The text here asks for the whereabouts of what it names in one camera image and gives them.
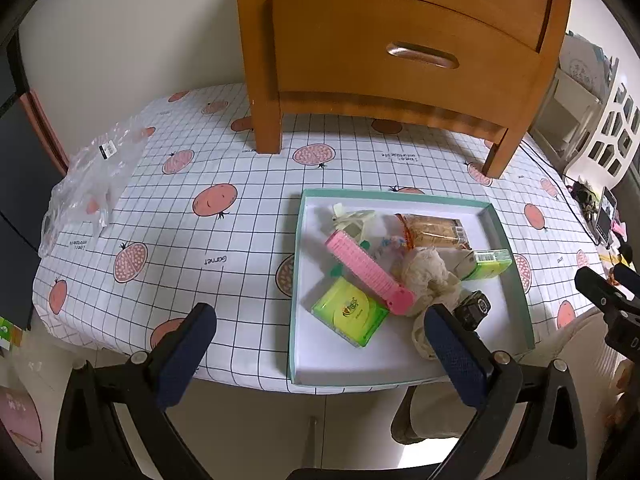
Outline teal-edged white box tray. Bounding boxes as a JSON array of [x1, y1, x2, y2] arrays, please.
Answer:
[[287, 188, 536, 387]]

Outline wooden nightstand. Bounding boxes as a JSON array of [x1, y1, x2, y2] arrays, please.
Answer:
[[234, 0, 574, 180]]

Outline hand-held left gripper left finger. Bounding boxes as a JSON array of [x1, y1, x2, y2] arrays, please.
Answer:
[[54, 302, 218, 480]]

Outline white shelf organizer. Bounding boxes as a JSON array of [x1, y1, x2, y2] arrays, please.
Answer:
[[530, 30, 621, 161]]

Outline wooden nightstand drawer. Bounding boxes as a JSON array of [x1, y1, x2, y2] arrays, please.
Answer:
[[271, 0, 553, 121]]

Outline square green tissue pack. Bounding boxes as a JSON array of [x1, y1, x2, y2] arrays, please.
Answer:
[[311, 277, 390, 348]]

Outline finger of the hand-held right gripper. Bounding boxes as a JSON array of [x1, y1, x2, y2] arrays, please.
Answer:
[[611, 261, 640, 291], [574, 266, 640, 323]]

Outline black cable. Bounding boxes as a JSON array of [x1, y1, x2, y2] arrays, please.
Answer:
[[520, 140, 601, 241]]

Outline clear plastic bag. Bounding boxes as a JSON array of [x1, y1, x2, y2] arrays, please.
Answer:
[[39, 115, 151, 258]]

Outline white hair clip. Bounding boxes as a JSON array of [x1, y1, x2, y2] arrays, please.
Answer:
[[331, 202, 377, 241]]

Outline black tangled cords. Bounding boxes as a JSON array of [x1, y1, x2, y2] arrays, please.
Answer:
[[570, 177, 601, 221]]

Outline pink round object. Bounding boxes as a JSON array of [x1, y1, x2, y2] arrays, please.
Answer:
[[0, 385, 43, 453]]

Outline person's cream knit clothing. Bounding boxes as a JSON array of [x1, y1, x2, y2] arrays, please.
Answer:
[[390, 305, 621, 446]]

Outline cream lace cloth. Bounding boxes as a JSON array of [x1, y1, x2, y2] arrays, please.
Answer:
[[397, 247, 476, 361]]

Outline white lattice chair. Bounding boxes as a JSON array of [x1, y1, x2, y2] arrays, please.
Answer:
[[565, 67, 640, 186]]

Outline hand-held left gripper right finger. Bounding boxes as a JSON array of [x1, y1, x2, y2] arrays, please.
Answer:
[[423, 303, 588, 480]]

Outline pink comb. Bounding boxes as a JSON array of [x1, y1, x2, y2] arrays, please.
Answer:
[[325, 230, 416, 317]]

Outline long green tissue pack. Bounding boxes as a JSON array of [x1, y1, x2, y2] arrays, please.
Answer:
[[460, 249, 513, 282]]

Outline biscuit packet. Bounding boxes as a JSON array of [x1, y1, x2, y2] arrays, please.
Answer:
[[395, 212, 473, 251]]

